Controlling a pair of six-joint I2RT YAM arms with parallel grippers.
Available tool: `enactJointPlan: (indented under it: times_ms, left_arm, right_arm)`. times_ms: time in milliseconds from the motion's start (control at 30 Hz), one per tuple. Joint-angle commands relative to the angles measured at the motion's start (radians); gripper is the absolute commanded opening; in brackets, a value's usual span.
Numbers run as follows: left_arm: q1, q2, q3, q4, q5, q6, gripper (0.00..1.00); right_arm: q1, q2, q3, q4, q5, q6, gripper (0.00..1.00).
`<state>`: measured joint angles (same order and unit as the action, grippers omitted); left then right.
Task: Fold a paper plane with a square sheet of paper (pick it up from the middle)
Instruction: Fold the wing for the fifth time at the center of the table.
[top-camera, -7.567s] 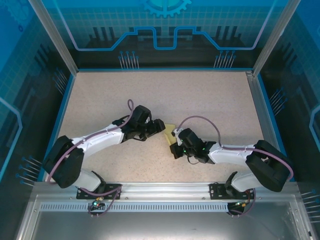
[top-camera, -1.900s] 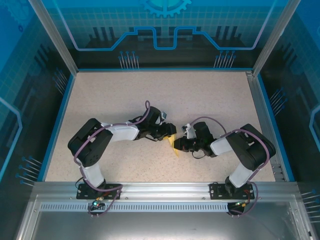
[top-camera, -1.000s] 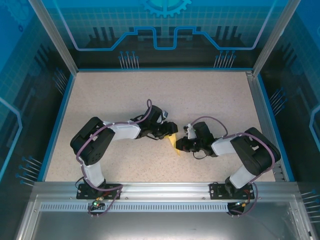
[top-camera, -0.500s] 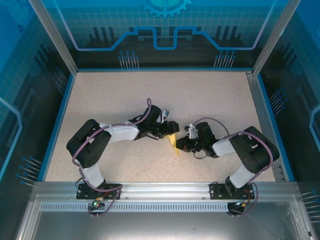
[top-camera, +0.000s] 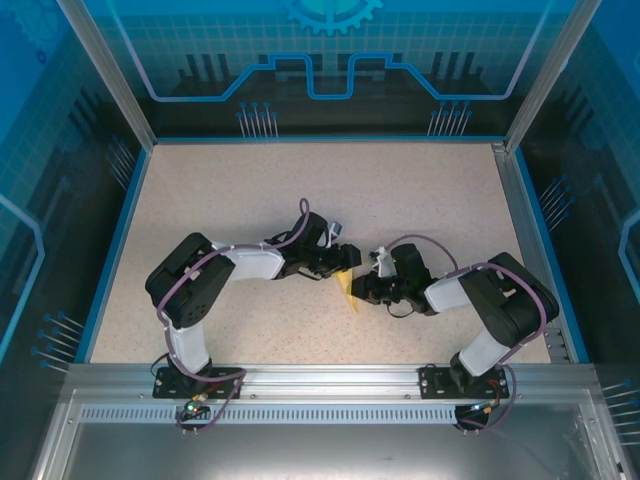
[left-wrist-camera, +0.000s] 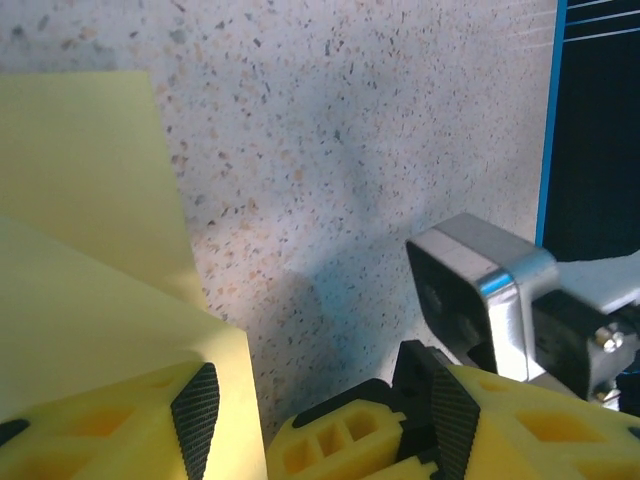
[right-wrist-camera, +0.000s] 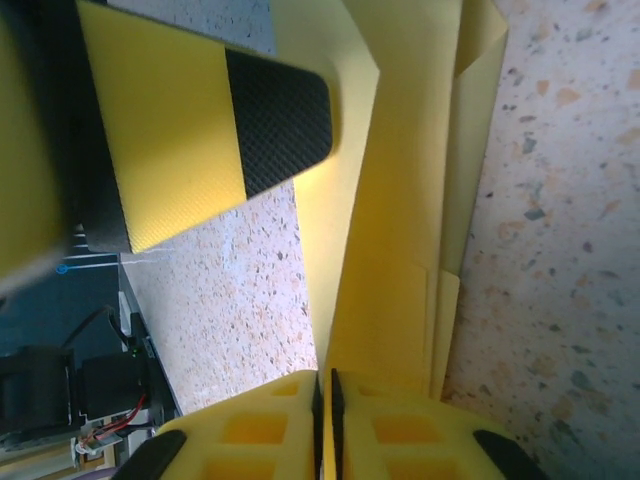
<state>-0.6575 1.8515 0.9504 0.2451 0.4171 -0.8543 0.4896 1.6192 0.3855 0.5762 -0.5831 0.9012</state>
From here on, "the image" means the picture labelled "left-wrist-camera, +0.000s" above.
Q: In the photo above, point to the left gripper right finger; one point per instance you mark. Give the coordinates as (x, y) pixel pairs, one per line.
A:
(550, 440)

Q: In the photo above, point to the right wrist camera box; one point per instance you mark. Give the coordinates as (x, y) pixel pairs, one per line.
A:
(500, 260)

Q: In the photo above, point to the yellow paper sheet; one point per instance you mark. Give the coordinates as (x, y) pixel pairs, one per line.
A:
(75, 175)

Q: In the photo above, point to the blue gear print panel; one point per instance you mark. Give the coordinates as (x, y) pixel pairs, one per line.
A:
(595, 150)

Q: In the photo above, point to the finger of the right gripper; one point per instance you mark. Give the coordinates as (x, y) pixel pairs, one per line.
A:
(415, 380)
(325, 445)

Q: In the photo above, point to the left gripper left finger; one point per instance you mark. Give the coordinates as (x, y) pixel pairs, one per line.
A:
(100, 445)

